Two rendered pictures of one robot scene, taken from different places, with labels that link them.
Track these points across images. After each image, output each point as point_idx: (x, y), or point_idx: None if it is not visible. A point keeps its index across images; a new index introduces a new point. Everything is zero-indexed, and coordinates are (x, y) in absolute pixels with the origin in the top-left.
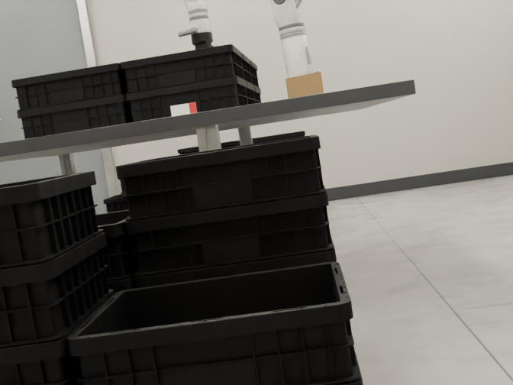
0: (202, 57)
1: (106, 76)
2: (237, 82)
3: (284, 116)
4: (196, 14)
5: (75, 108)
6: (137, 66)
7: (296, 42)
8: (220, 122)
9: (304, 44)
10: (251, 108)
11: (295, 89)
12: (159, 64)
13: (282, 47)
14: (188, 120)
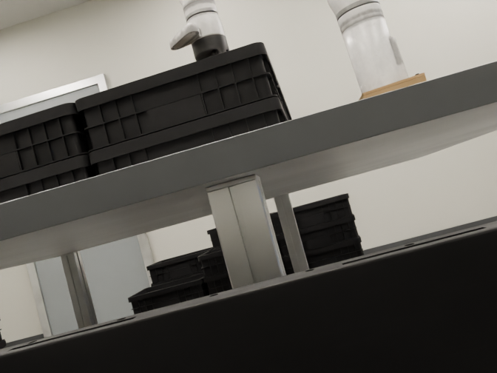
0: (214, 72)
1: (54, 126)
2: (279, 107)
3: (377, 155)
4: (197, 7)
5: (7, 189)
6: (104, 103)
7: (373, 29)
8: (268, 163)
9: (386, 32)
10: (349, 113)
11: None
12: (140, 95)
13: (348, 44)
14: (181, 168)
